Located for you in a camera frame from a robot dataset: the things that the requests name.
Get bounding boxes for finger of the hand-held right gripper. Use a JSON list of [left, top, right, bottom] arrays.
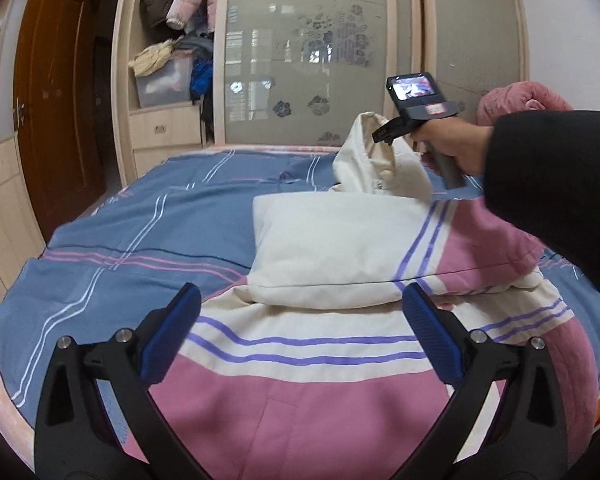
[[372, 117, 417, 144]]

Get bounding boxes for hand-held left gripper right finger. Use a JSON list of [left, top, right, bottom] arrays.
[[402, 282, 576, 480]]

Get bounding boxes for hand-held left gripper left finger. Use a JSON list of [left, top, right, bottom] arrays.
[[34, 282, 216, 480]]

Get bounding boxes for pink and white hooded jacket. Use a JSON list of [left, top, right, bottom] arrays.
[[124, 112, 600, 480]]

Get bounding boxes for person's right forearm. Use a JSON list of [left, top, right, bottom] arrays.
[[482, 110, 600, 343]]

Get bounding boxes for blue clothes pile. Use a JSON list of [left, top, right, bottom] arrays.
[[190, 57, 215, 101]]

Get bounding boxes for grey folded clothes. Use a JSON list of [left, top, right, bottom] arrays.
[[172, 32, 215, 61]]

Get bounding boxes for person's right hand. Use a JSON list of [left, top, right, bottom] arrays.
[[411, 115, 496, 177]]

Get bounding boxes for pink rolled quilt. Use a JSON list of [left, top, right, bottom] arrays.
[[477, 81, 573, 128]]

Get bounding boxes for blue striped bedsheet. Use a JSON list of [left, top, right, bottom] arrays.
[[0, 149, 600, 411]]

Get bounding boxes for beige wardrobe with glass doors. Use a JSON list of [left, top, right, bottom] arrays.
[[111, 0, 531, 186]]

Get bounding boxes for peach fleece blanket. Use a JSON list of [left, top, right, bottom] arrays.
[[0, 345, 36, 441]]

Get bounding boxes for beige bookshelf cabinet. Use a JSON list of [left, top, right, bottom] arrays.
[[0, 25, 48, 301]]

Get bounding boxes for clear plastic storage box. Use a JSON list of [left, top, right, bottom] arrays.
[[135, 55, 193, 108]]

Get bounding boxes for brown wooden door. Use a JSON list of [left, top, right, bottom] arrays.
[[12, 0, 106, 241]]

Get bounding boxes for pale yellow crumpled cloth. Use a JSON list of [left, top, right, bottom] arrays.
[[129, 39, 181, 78]]

